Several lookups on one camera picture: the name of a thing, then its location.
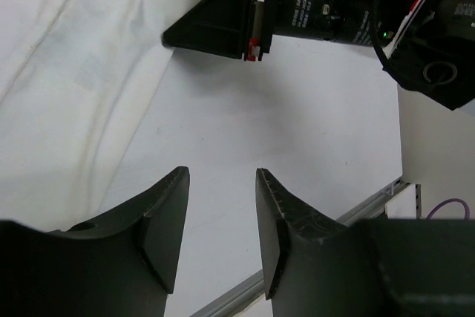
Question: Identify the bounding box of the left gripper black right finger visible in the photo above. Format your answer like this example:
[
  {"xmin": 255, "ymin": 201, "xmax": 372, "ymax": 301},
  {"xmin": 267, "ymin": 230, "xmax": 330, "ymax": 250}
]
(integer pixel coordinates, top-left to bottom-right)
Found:
[{"xmin": 255, "ymin": 169, "xmax": 371, "ymax": 316}]

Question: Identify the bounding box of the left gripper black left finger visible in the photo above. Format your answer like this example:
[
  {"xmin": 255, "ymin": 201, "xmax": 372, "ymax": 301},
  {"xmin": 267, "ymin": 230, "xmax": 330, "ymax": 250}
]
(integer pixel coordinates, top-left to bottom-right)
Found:
[{"xmin": 50, "ymin": 166, "xmax": 190, "ymax": 316}]

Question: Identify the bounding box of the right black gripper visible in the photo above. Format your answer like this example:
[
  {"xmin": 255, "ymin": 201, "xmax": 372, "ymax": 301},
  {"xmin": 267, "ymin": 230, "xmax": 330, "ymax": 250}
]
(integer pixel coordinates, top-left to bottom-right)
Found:
[{"xmin": 162, "ymin": 0, "xmax": 419, "ymax": 61}]

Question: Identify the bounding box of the white t shirt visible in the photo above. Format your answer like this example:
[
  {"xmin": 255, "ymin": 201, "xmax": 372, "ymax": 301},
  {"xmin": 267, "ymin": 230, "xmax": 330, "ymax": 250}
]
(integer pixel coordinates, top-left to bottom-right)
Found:
[{"xmin": 1, "ymin": 0, "xmax": 200, "ymax": 230}]

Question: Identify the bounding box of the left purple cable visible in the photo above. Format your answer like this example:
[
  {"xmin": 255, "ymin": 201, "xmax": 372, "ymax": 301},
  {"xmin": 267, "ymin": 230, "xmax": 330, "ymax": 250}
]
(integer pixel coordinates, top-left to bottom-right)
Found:
[{"xmin": 425, "ymin": 197, "xmax": 472, "ymax": 220}]

